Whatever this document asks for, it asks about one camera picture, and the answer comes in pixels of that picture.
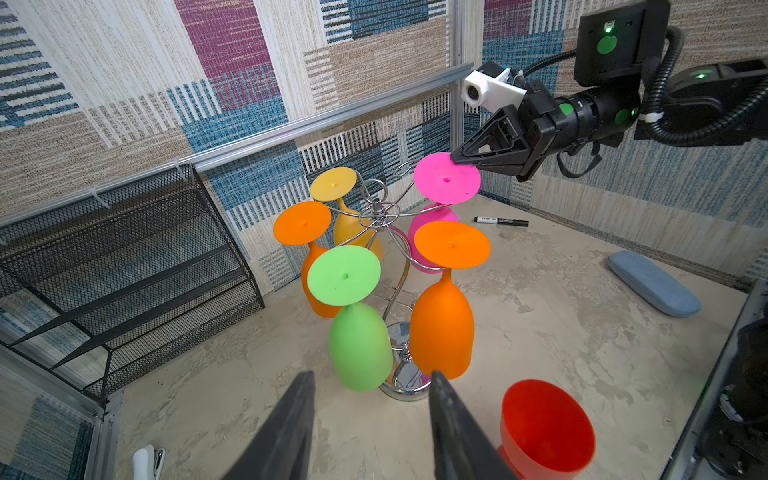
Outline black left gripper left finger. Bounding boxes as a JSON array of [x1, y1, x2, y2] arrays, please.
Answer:
[[224, 371, 315, 479]]

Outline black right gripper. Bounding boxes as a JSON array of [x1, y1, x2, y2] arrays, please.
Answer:
[[451, 80, 585, 183]]

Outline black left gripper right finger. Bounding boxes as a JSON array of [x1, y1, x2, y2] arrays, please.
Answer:
[[428, 371, 518, 480]]

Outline pink wine glass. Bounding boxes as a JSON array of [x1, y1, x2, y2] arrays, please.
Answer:
[[408, 152, 481, 274]]

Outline red wine glass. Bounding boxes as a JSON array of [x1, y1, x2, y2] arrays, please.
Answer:
[[497, 379, 597, 479]]

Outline orange wine glass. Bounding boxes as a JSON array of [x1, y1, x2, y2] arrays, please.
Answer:
[[409, 221, 491, 380], [273, 201, 340, 318]]

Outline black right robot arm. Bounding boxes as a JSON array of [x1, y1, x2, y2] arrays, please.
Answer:
[[450, 1, 767, 182]]

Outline chrome wine glass rack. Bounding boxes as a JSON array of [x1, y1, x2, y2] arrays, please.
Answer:
[[329, 167, 431, 402]]

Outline green wine glass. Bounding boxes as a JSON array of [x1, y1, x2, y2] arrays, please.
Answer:
[[308, 245, 394, 392]]

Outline yellow wine glass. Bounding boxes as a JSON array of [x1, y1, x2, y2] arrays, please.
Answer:
[[309, 166, 385, 263]]

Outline black marker pen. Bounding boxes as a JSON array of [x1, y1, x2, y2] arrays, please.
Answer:
[[473, 216, 530, 228]]

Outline small white stapler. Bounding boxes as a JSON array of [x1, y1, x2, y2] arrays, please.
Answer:
[[132, 444, 166, 480]]

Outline blue grey glasses case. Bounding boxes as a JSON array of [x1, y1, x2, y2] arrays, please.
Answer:
[[607, 251, 702, 318]]

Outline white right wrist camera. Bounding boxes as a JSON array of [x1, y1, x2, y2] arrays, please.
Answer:
[[461, 61, 526, 113]]

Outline black corrugated cable conduit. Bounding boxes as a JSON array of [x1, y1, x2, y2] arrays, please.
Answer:
[[515, 25, 768, 148]]

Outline black wire mesh shelf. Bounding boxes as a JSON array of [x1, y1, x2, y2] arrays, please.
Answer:
[[1, 166, 264, 403]]

